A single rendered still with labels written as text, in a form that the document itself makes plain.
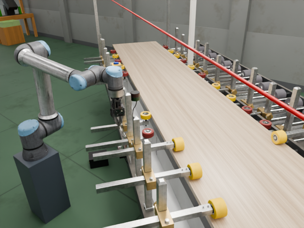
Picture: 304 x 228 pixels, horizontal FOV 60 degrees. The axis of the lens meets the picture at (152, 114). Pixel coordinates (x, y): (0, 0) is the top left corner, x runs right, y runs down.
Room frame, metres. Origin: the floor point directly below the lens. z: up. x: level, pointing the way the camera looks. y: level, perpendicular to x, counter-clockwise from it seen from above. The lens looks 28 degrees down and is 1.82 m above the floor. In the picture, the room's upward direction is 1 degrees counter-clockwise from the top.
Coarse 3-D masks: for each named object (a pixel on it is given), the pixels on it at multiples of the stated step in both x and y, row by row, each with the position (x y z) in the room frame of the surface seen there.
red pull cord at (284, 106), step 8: (112, 0) 2.48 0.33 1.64; (152, 24) 1.14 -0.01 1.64; (176, 40) 0.84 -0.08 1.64; (192, 48) 0.72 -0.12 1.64; (200, 56) 0.66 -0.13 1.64; (216, 64) 0.58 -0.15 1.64; (232, 72) 0.52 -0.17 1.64; (240, 80) 0.48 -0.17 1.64; (256, 88) 0.43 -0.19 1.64; (264, 96) 0.41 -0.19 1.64; (272, 96) 0.39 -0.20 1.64; (280, 104) 0.37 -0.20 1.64; (296, 112) 0.34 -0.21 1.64
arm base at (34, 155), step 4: (44, 144) 1.71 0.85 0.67; (24, 148) 1.62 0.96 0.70; (36, 148) 1.63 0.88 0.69; (40, 148) 1.65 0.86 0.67; (44, 148) 1.68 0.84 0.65; (24, 152) 1.62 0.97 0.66; (28, 152) 1.61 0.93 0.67; (32, 152) 1.61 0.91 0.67; (36, 152) 1.62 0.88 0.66; (40, 152) 1.63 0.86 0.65; (44, 152) 1.65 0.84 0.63; (24, 156) 1.61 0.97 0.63; (28, 156) 1.60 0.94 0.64; (32, 156) 1.61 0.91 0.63; (36, 156) 1.61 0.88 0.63; (40, 156) 1.62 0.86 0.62; (44, 156) 1.64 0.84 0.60; (28, 160) 1.59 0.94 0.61; (32, 160) 1.59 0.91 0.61; (36, 160) 1.60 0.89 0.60
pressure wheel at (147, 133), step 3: (144, 129) 1.51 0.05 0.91; (147, 129) 1.51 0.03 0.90; (150, 129) 1.51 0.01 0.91; (144, 132) 1.48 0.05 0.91; (147, 132) 1.48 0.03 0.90; (150, 132) 1.48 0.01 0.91; (153, 132) 1.48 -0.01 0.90; (144, 135) 1.46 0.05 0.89; (147, 135) 1.45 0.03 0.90; (150, 135) 1.46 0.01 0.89; (153, 135) 1.48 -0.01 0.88
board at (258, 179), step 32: (128, 64) 3.02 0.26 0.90; (160, 64) 3.00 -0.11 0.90; (160, 96) 2.07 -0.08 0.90; (192, 96) 2.05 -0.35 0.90; (224, 96) 2.04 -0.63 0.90; (160, 128) 1.53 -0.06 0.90; (192, 128) 1.52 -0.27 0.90; (224, 128) 1.51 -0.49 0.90; (256, 128) 1.50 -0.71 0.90; (192, 160) 1.18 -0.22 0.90; (224, 160) 1.17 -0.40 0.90; (256, 160) 1.16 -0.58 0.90; (288, 160) 1.16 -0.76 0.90; (192, 192) 0.95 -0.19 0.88; (224, 192) 0.93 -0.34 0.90; (256, 192) 0.92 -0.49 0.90; (288, 192) 0.92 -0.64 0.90; (224, 224) 0.74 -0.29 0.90; (256, 224) 0.74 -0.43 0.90; (288, 224) 0.74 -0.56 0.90
